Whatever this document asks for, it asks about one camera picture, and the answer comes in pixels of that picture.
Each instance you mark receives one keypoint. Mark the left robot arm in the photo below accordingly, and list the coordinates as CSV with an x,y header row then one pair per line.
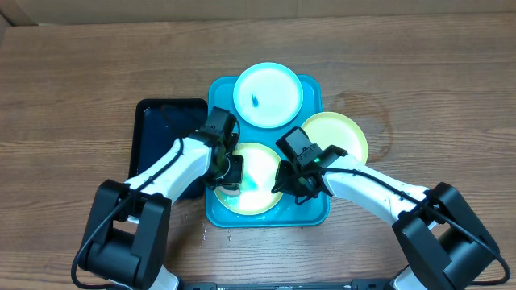
x,y
126,234

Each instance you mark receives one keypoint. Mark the black water tray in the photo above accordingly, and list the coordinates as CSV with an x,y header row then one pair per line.
x,y
153,133

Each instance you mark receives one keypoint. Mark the turquoise plastic tray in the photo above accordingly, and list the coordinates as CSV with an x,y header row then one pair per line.
x,y
285,212

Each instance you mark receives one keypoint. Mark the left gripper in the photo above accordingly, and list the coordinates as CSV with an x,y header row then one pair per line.
x,y
236,177

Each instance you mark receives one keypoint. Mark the light blue plate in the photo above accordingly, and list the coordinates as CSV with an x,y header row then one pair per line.
x,y
268,95

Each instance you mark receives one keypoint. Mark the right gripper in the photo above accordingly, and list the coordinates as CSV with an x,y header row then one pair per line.
x,y
286,186

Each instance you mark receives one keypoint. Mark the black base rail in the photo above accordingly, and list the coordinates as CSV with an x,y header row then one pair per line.
x,y
355,284

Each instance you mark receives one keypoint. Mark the yellow-green plate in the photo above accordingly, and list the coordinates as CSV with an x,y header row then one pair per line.
x,y
331,128
260,164

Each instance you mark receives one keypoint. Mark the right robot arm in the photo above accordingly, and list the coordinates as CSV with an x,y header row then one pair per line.
x,y
444,242

